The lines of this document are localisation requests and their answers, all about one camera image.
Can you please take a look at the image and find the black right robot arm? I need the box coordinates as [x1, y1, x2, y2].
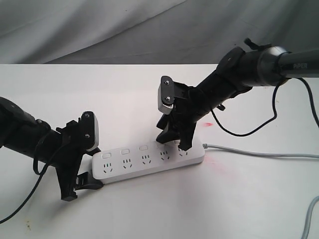
[156, 39, 319, 151]

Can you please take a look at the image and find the grey power cable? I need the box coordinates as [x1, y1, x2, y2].
[203, 143, 319, 239]

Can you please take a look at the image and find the white five-outlet power strip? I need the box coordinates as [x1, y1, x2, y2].
[92, 138, 205, 184]

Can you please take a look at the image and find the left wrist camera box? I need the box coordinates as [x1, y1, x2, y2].
[79, 111, 99, 152]

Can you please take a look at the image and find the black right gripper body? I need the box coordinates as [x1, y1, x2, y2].
[170, 82, 198, 151]

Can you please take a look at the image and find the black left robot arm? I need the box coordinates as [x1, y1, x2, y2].
[0, 98, 103, 201]

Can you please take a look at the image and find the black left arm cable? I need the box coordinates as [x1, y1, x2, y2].
[0, 134, 73, 222]

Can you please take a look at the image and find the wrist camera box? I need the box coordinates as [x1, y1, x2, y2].
[79, 111, 99, 152]
[158, 76, 174, 115]

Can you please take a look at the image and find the grey backdrop cloth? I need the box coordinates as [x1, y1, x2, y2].
[0, 0, 319, 64]

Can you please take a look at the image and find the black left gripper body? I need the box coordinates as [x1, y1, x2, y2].
[55, 118, 87, 201]

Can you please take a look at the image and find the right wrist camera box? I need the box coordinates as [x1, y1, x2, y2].
[158, 76, 174, 115]

